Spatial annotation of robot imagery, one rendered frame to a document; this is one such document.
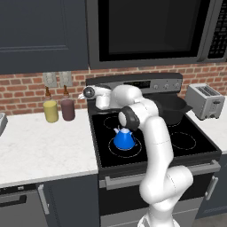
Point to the silver toaster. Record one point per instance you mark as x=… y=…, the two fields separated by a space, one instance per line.
x=204 y=102

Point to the black glass microwave door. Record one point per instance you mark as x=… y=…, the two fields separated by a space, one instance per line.
x=147 y=29

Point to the dark blue wall cupboard door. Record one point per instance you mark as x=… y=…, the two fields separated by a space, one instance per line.
x=41 y=32

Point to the grey wall socket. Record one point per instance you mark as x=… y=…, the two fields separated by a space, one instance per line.
x=49 y=79
x=65 y=78

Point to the steel oven door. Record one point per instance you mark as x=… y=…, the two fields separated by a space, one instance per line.
x=124 y=201

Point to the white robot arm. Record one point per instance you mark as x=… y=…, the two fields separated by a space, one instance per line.
x=155 y=153

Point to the black pan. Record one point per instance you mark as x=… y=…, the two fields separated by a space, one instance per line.
x=174 y=111

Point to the blue kettle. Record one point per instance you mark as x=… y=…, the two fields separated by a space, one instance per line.
x=124 y=140

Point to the black dishwasher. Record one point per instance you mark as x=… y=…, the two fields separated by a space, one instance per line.
x=17 y=209

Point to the steel stove knob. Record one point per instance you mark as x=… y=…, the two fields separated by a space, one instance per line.
x=176 y=86
x=166 y=86
x=155 y=87

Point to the steel microwave oven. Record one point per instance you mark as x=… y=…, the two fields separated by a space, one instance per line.
x=147 y=63

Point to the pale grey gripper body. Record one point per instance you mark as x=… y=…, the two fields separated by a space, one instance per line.
x=81 y=96

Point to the dark red bottle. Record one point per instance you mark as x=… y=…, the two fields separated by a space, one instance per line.
x=68 y=109

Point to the grey appliance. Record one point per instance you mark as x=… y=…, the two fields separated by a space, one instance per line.
x=2 y=124

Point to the yellow bottle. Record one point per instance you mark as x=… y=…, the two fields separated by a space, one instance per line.
x=50 y=111

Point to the dark blue base cupboard door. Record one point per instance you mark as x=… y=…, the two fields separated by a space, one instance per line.
x=74 y=201
x=220 y=189

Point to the black and steel stove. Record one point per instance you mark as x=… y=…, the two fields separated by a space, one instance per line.
x=189 y=142

